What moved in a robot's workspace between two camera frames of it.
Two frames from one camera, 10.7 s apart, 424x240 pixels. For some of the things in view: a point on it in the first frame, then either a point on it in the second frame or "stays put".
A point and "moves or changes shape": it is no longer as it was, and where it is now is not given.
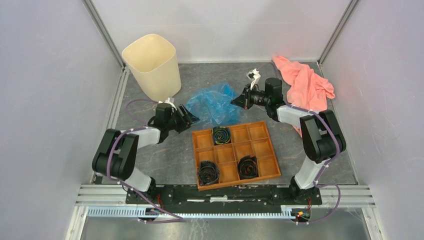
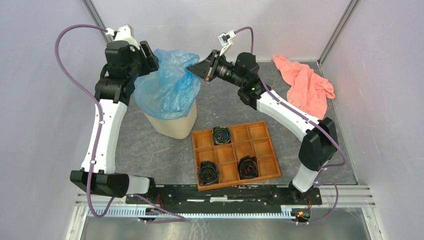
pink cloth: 306,91 stays put
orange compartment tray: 251,139 stays put
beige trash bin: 154,63 moves or changes shape
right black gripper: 244,100 -> 207,68
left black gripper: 187,119 -> 153,61
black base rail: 188,197 stays put
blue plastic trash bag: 212,105 -> 172,91
